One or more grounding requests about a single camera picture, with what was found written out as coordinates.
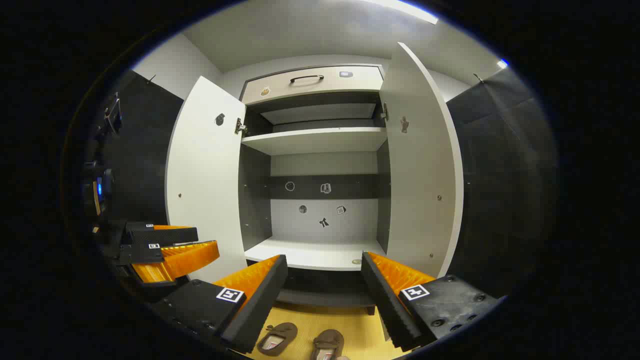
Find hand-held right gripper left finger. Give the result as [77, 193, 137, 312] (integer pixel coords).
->
[150, 254, 289, 354]

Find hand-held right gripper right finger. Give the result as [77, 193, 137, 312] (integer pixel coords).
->
[361, 251, 503, 352]

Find brown fuzzy shoe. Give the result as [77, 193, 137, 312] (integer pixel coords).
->
[311, 329, 345, 360]
[256, 322, 298, 357]

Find white cabinet door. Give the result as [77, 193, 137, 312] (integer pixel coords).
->
[378, 42, 465, 278]
[165, 76, 248, 283]

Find white shoe cabinet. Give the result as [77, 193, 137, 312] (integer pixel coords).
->
[165, 42, 465, 317]

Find dark grey cabinet shelf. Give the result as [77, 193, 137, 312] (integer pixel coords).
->
[277, 287, 376, 308]

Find white cabinet shelf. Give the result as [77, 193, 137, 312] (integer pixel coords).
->
[241, 127, 388, 156]
[244, 237, 388, 271]

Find beige cabinet drawer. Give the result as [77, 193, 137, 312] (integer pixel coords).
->
[240, 65, 385, 106]

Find long ceiling light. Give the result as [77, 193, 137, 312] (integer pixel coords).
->
[365, 0, 439, 25]

